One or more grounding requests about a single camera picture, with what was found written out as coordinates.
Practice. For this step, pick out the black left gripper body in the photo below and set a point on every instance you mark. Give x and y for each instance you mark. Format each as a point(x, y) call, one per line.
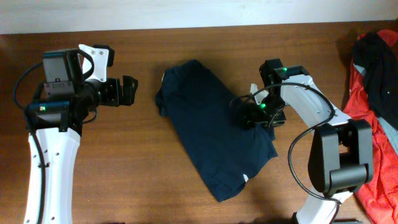
point(110, 93)

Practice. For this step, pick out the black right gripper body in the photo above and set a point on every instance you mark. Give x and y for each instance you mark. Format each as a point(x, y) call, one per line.
point(269, 112)

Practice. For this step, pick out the dark navy blue shorts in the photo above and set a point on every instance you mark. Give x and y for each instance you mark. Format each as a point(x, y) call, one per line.
point(225, 155)

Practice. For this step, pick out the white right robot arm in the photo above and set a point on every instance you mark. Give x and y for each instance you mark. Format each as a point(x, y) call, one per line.
point(341, 155)

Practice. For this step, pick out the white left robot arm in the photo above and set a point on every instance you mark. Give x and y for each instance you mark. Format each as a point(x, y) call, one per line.
point(76, 85)

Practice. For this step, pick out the black garment on pile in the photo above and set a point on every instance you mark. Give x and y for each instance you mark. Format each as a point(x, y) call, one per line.
point(373, 54)

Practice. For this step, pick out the light grey garment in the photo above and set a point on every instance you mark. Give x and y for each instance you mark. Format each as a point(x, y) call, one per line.
point(389, 130)

